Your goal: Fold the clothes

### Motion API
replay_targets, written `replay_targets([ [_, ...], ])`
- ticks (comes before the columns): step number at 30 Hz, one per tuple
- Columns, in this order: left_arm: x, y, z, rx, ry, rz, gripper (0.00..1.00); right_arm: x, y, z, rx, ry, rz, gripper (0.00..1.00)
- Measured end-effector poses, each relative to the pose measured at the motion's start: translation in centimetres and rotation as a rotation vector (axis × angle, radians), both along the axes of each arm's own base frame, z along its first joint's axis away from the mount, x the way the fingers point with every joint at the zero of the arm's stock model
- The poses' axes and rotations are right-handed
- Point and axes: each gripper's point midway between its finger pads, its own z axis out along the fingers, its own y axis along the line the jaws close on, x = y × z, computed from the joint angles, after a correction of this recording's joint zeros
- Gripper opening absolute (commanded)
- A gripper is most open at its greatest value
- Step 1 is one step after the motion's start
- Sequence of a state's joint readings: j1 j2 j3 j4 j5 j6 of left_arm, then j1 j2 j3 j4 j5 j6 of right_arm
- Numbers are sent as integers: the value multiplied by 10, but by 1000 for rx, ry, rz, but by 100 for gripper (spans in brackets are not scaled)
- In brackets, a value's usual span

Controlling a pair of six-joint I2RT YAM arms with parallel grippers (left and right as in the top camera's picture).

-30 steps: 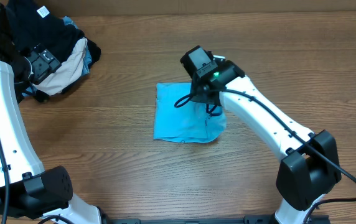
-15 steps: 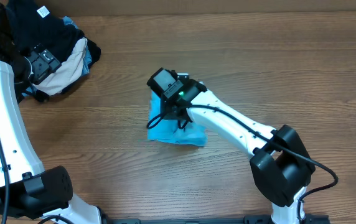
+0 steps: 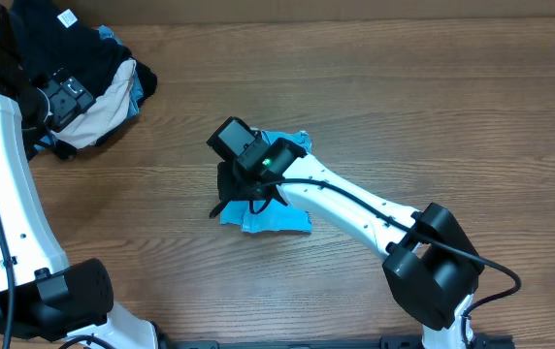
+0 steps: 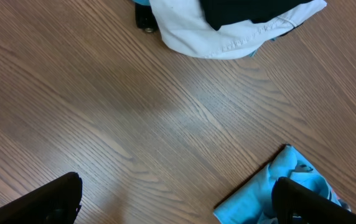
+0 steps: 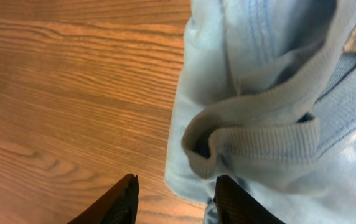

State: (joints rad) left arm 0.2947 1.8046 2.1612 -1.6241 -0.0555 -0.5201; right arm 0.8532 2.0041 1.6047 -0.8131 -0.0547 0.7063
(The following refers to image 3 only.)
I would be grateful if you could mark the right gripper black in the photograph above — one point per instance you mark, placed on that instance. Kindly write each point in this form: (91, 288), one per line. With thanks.
(226, 189)

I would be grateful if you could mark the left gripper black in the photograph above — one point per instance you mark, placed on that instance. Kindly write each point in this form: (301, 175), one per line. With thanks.
(71, 97)

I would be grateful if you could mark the light blue printed t-shirt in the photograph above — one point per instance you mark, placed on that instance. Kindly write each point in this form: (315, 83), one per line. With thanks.
(275, 217)

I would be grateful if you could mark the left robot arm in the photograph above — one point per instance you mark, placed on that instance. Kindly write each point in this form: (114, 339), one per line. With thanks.
(41, 293)

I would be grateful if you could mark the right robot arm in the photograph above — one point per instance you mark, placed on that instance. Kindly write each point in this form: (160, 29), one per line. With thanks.
(427, 258)

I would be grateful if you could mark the cream white garment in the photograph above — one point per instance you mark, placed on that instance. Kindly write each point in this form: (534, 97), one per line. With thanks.
(108, 111)

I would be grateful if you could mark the black garment on pile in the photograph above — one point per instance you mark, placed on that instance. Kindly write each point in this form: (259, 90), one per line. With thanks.
(46, 45)

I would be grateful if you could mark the blue denim jeans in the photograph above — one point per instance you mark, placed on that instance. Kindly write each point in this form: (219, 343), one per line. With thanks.
(99, 62)

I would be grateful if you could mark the black garment under pile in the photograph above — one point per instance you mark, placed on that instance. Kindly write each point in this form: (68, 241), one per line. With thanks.
(145, 82)

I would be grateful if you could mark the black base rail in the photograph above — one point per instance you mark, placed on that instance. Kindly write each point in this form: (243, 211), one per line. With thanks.
(385, 342)

